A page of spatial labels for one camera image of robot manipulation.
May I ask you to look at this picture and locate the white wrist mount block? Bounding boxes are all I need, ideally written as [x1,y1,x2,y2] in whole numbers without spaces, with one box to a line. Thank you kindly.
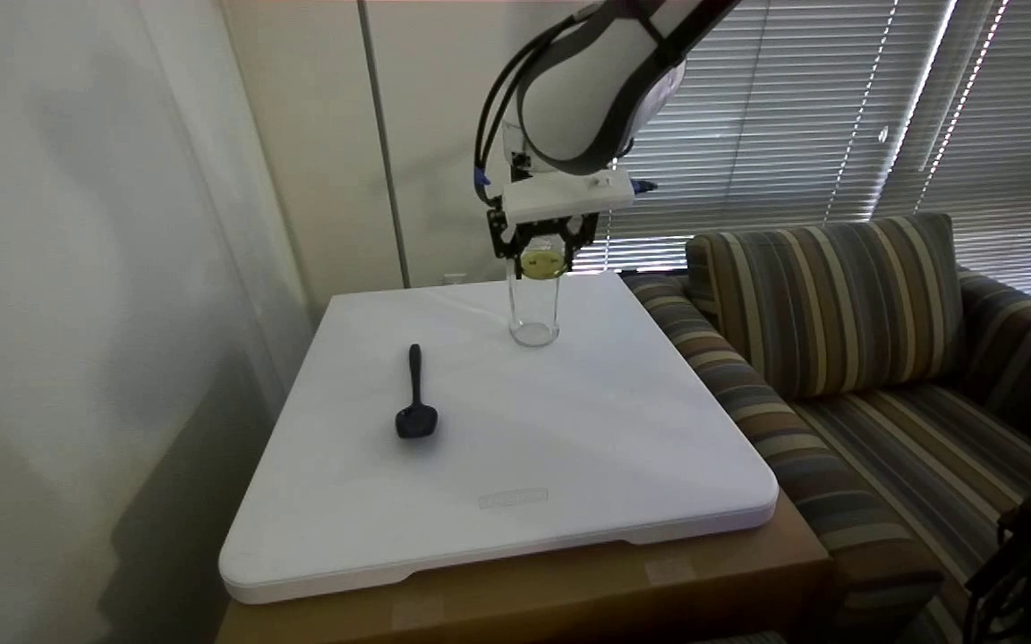
[489,161,640,232]

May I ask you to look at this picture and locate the brown cardboard box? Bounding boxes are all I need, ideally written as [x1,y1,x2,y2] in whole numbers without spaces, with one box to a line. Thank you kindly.
[210,491,838,644]

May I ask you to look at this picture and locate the striped sofa cushion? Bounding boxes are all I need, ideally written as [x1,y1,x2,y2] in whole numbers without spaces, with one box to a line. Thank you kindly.
[680,212,968,404]

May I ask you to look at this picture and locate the gold metal jar lid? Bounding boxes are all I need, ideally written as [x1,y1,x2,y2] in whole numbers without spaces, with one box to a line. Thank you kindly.
[516,239,569,283]

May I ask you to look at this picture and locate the striped fabric sofa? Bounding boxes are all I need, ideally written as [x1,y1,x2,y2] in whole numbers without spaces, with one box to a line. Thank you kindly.
[619,212,1031,644]

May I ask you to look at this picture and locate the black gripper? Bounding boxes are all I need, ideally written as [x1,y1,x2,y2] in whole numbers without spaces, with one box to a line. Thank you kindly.
[485,204,601,283]

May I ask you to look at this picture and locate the black plastic spoon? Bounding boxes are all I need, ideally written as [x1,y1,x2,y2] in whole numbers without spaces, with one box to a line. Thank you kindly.
[389,338,442,443]

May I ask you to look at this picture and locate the clear glass jar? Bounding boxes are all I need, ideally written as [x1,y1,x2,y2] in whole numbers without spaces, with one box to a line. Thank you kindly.
[504,268,565,354]

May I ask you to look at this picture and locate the window blinds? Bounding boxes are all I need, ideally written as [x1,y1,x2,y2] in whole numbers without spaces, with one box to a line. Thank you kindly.
[560,0,1031,304]

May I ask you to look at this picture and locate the white plastic board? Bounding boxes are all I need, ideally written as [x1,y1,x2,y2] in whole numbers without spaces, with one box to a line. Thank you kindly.
[215,270,785,608]

